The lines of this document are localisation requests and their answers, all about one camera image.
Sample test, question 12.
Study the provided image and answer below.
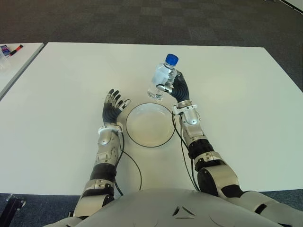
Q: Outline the black wheeled stand base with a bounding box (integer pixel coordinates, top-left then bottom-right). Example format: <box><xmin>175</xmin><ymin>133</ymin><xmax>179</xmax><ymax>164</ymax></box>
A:
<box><xmin>6</xmin><ymin>193</ymin><xmax>27</xmax><ymax>219</ymax></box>

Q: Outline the white flat panel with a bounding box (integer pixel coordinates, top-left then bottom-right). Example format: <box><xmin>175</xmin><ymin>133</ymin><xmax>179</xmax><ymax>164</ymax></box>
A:
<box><xmin>281</xmin><ymin>0</ymin><xmax>303</xmax><ymax>9</ymax></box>

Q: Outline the red marker pen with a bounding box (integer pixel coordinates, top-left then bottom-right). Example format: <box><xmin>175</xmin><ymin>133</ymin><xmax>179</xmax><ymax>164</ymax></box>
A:
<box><xmin>9</xmin><ymin>44</ymin><xmax>24</xmax><ymax>57</ymax></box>

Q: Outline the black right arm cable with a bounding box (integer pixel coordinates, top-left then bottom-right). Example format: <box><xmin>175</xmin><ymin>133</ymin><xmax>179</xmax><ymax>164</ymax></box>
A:
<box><xmin>172</xmin><ymin>113</ymin><xmax>199</xmax><ymax>192</ymax></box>

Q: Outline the clear water bottle blue cap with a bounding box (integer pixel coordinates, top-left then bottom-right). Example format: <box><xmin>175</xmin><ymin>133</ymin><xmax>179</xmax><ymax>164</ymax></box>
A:
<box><xmin>147</xmin><ymin>53</ymin><xmax>180</xmax><ymax>102</ymax></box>

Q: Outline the white side table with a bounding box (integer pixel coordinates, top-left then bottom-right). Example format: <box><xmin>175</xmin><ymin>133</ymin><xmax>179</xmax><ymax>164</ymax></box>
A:
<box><xmin>0</xmin><ymin>43</ymin><xmax>45</xmax><ymax>101</ymax></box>

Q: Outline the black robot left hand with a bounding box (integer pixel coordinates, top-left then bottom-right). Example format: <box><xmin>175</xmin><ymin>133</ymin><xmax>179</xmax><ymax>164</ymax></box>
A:
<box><xmin>102</xmin><ymin>89</ymin><xmax>131</xmax><ymax>124</ymax></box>

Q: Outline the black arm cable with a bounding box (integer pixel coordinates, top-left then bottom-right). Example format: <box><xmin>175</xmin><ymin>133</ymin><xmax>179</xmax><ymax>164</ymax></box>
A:
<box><xmin>172</xmin><ymin>113</ymin><xmax>199</xmax><ymax>192</ymax></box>
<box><xmin>113</xmin><ymin>129</ymin><xmax>143</xmax><ymax>196</ymax></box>

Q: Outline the white plate with black rim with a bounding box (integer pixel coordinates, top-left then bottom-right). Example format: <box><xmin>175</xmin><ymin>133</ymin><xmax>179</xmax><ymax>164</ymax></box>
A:
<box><xmin>125</xmin><ymin>102</ymin><xmax>176</xmax><ymax>148</ymax></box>

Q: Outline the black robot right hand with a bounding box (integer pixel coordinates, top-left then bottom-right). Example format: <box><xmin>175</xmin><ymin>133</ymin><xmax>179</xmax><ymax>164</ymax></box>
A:
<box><xmin>156</xmin><ymin>71</ymin><xmax>191</xmax><ymax>104</ymax></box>

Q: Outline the grey robot torso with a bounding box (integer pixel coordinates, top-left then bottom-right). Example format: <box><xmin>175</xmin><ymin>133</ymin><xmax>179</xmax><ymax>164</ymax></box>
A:
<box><xmin>56</xmin><ymin>188</ymin><xmax>263</xmax><ymax>227</ymax></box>

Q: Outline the clear plastic bag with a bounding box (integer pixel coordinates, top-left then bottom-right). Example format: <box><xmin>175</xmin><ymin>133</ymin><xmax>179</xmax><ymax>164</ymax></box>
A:
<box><xmin>0</xmin><ymin>53</ymin><xmax>10</xmax><ymax>73</ymax></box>

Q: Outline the blue packet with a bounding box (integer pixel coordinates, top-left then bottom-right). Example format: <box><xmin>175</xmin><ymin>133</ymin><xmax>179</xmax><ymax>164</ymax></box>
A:
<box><xmin>0</xmin><ymin>44</ymin><xmax>12</xmax><ymax>57</ymax></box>

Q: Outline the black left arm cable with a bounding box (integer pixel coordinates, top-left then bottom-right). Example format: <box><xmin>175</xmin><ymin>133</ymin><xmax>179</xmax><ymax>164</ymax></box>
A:
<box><xmin>113</xmin><ymin>129</ymin><xmax>143</xmax><ymax>196</ymax></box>

